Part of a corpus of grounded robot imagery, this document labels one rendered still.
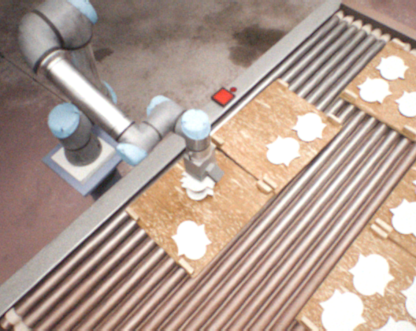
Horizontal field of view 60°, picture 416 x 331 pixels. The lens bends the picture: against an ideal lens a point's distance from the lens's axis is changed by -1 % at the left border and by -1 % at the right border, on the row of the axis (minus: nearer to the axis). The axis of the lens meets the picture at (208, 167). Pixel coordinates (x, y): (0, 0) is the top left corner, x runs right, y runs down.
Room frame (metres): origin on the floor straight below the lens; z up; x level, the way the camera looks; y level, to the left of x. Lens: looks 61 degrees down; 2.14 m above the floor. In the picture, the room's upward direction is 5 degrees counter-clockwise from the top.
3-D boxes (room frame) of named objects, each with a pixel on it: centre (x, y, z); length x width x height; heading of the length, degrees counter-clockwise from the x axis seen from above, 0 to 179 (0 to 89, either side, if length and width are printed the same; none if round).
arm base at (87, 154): (0.82, 0.50, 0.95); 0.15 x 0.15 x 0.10
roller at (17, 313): (0.83, -0.01, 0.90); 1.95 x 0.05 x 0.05; 133
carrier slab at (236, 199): (0.53, 0.04, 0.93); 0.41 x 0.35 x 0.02; 132
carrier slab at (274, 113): (0.80, -0.28, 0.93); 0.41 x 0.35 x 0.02; 131
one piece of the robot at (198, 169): (0.57, 0.01, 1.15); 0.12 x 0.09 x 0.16; 50
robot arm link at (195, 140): (0.59, 0.03, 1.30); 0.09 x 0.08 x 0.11; 49
